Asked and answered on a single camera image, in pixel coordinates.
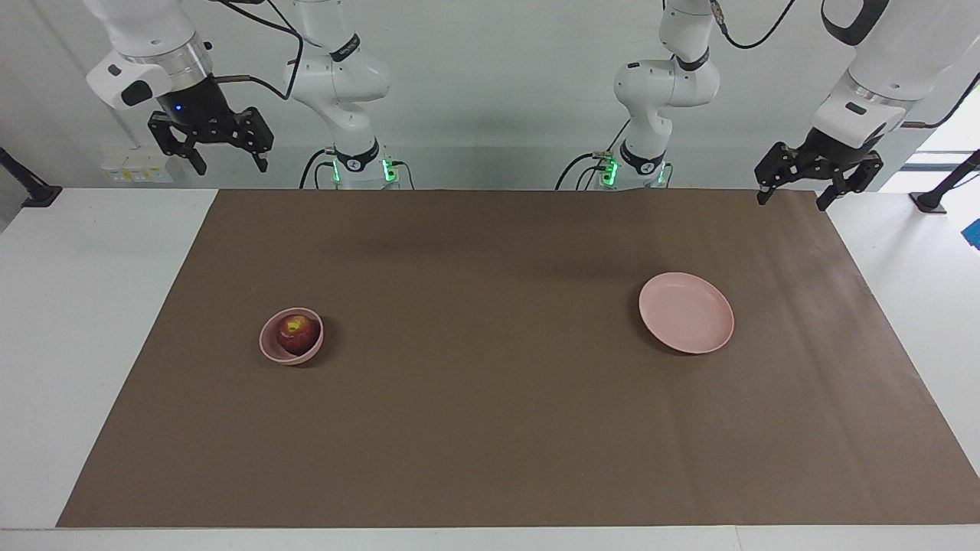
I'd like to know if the pink small bowl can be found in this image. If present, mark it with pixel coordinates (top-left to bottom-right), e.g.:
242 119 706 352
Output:
259 307 325 367

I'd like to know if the dark red apple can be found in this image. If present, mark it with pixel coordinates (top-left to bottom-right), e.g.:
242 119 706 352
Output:
276 313 321 356

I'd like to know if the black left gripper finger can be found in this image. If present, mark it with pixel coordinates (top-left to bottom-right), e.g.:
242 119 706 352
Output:
753 141 802 207
815 151 884 212

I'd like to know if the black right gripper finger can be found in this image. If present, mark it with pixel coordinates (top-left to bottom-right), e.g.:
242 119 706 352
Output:
147 110 208 177
243 106 276 172

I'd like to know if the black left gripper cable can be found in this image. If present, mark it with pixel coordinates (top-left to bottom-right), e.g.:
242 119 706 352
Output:
712 0 980 130

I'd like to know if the brown table mat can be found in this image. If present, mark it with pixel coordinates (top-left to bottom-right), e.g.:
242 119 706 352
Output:
56 188 980 529

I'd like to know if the white wall power socket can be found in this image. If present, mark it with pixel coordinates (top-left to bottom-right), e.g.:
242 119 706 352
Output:
99 146 174 185

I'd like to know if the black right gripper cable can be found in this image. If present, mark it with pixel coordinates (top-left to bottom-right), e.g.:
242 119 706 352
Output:
207 0 307 102

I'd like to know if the black arm base cable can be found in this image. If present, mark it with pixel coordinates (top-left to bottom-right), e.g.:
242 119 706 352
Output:
554 118 622 191
298 147 338 191

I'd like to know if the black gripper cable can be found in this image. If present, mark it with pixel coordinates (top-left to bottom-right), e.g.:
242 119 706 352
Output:
712 0 980 130
207 0 307 102

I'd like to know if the pink round plate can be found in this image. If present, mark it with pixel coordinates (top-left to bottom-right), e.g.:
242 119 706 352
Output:
639 272 736 355

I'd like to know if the black camera stand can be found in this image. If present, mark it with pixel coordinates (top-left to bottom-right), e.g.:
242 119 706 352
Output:
0 146 63 210
909 148 980 214

